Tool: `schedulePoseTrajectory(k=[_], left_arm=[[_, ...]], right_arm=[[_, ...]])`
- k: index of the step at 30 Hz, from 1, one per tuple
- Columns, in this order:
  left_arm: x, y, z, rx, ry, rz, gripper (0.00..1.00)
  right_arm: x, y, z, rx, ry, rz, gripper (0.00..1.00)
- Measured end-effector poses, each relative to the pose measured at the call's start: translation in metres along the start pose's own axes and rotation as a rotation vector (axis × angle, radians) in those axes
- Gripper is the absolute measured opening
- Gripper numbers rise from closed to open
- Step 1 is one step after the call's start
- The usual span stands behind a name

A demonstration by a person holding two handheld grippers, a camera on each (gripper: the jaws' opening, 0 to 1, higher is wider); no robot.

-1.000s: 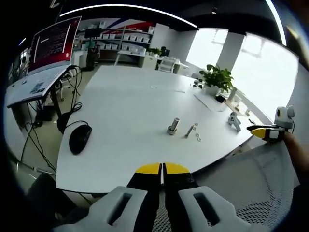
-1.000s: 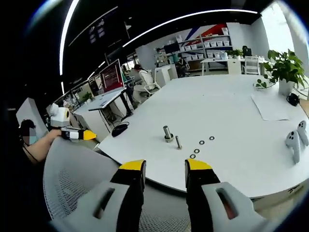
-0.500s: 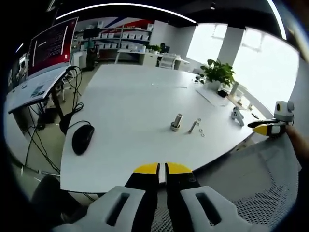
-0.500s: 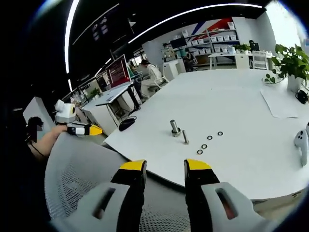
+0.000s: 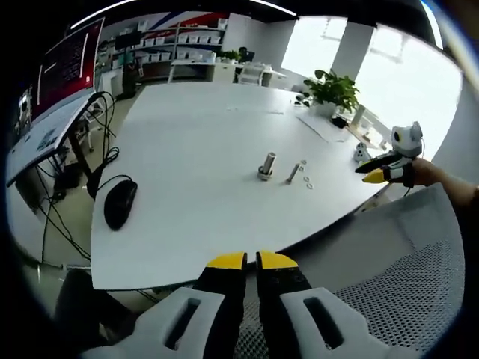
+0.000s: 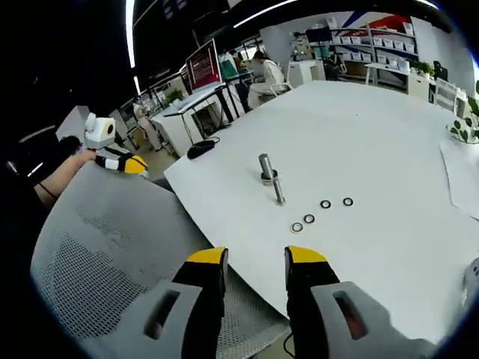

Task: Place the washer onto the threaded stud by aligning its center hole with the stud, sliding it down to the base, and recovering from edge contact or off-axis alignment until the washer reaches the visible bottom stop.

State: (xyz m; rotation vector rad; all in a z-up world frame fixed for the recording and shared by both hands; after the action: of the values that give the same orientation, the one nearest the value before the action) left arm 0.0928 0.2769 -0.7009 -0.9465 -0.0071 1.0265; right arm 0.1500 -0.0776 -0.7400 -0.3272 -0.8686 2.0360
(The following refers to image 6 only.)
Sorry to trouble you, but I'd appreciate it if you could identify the white cabinet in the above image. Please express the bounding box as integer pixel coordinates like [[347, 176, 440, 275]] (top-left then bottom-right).
[[287, 59, 326, 89]]

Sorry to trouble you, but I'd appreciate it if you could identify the computer monitor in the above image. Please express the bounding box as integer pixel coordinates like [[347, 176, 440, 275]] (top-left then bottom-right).
[[186, 38, 222, 94]]

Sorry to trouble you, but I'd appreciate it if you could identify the grey mesh office chair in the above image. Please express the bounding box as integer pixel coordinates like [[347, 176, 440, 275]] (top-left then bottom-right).
[[29, 162, 291, 359]]

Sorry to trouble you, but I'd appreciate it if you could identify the person's left hand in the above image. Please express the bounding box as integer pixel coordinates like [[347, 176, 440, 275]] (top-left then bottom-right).
[[73, 148, 98, 164]]

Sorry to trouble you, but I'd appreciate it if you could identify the white paper sheet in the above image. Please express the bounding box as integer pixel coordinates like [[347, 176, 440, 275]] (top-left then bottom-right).
[[439, 140, 479, 221]]

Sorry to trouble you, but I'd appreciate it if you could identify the small threaded steel stud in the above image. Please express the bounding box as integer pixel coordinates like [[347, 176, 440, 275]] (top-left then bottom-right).
[[272, 179, 287, 206]]

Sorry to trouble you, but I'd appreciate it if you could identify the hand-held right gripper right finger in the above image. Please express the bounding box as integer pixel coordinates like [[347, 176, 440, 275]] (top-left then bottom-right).
[[284, 245, 441, 359]]

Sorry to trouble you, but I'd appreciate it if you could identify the white slatted chair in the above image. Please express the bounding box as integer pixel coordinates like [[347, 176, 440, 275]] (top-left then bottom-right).
[[430, 77, 460, 113]]

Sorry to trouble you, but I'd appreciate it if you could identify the small white table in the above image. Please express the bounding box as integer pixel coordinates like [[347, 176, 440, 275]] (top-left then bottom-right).
[[364, 61, 409, 93]]

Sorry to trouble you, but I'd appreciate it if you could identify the small green shelf plant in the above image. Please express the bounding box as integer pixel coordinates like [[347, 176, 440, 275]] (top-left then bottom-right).
[[409, 59, 435, 78]]

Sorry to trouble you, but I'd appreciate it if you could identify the large threaded steel stud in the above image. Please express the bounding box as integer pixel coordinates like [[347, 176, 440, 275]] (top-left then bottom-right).
[[257, 153, 280, 187]]

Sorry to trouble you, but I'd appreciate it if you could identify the small plant in glass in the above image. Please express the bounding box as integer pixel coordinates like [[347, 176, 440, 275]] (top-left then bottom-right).
[[448, 117, 479, 144]]

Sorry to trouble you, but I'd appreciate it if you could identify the black cable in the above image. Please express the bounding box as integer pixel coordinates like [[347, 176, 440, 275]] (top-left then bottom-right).
[[282, 331, 296, 356]]

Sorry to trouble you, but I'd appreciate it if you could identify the shelf with white boxes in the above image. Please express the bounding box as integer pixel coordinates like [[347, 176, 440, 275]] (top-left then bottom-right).
[[329, 16, 420, 82]]

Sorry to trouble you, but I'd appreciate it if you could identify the white handheld controller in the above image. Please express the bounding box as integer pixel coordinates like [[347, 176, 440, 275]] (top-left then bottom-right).
[[462, 260, 479, 311]]

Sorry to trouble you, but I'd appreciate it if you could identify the white standing desk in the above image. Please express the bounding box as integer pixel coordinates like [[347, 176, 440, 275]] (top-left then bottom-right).
[[162, 82, 240, 150]]

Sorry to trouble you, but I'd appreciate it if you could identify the black computer mouse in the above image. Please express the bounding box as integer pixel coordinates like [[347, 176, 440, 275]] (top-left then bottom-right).
[[186, 141, 216, 160]]

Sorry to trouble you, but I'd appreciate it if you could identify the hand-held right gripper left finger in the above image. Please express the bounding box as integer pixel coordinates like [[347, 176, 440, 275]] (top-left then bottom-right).
[[88, 246, 229, 359]]

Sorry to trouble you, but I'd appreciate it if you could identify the green plant by desk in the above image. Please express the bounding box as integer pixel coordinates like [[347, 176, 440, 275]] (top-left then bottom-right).
[[164, 88, 185, 108]]

